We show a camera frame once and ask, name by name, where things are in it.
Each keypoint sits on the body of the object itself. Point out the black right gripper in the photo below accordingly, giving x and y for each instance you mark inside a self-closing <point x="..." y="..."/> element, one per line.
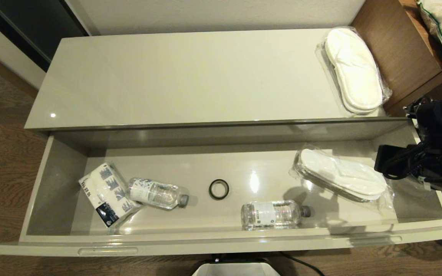
<point x="390" y="159"/>

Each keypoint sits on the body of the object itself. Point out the white blue tissue pack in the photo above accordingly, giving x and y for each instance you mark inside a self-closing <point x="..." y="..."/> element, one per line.
<point x="108" y="193"/>

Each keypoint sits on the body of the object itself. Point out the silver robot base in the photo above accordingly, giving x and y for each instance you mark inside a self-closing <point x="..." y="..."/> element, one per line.
<point x="236" y="270"/>

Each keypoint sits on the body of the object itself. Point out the black glass panel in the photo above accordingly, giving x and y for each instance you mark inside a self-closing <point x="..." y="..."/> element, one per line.
<point x="33" y="23"/>

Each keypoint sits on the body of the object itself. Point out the bagged white slippers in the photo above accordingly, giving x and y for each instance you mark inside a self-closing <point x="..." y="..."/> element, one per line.
<point x="355" y="69"/>
<point x="340" y="172"/>

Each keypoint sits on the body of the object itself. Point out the beige long drawer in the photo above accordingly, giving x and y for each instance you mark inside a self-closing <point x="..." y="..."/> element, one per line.
<point x="190" y="168"/>

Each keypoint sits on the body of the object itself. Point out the brown wooden desk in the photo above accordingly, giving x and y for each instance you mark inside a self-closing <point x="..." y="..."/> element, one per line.
<point x="397" y="57"/>

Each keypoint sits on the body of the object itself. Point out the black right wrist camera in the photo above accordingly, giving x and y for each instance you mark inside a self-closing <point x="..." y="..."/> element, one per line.
<point x="413" y="109"/>

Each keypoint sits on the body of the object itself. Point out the clear water bottle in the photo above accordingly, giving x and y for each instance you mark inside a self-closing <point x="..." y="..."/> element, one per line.
<point x="271" y="214"/>
<point x="155" y="194"/>

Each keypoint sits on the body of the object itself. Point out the beige glossy cabinet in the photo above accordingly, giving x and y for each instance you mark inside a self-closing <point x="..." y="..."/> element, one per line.
<point x="205" y="76"/>

